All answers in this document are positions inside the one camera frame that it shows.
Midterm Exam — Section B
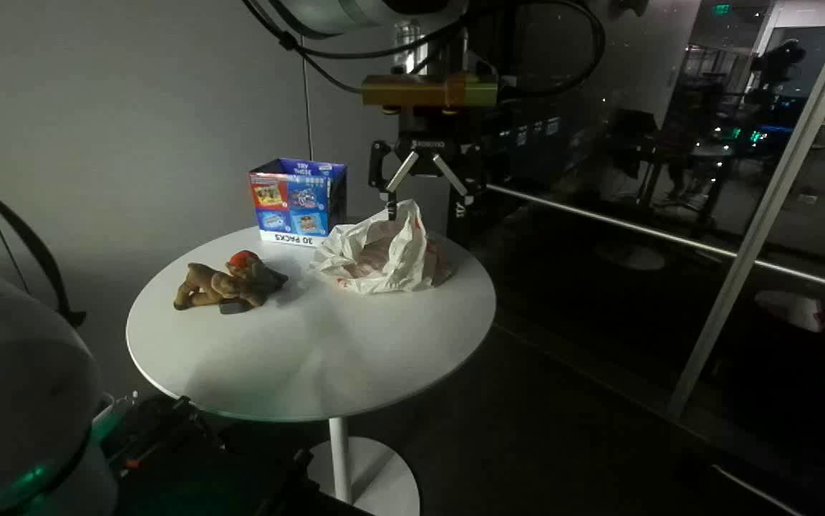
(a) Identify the pale window frame post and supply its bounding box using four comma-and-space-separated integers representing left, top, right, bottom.
665, 0, 825, 419

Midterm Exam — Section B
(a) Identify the pale horizontal window rail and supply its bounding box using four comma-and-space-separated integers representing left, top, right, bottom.
481, 179, 825, 300

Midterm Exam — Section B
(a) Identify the brown plush toy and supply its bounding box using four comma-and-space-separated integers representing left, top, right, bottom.
172, 260, 249, 314

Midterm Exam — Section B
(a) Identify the white table pedestal base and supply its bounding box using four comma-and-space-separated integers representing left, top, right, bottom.
304, 416, 423, 516

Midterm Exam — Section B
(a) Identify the blue snack pack box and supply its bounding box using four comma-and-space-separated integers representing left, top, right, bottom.
245, 154, 348, 242

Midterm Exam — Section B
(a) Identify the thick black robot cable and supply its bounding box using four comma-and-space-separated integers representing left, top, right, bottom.
0, 154, 89, 330

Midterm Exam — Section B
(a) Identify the white object behind glass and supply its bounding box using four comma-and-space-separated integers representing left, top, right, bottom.
752, 283, 825, 337

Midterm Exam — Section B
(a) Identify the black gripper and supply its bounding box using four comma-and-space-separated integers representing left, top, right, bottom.
367, 99, 481, 222

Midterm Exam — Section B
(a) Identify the white orange striped plastic bag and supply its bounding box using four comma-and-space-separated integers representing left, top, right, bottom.
311, 197, 457, 297

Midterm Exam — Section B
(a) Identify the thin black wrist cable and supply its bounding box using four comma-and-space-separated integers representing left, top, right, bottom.
241, 0, 607, 99

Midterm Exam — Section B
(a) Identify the yellowish wrist camera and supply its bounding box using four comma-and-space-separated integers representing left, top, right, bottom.
360, 70, 504, 112

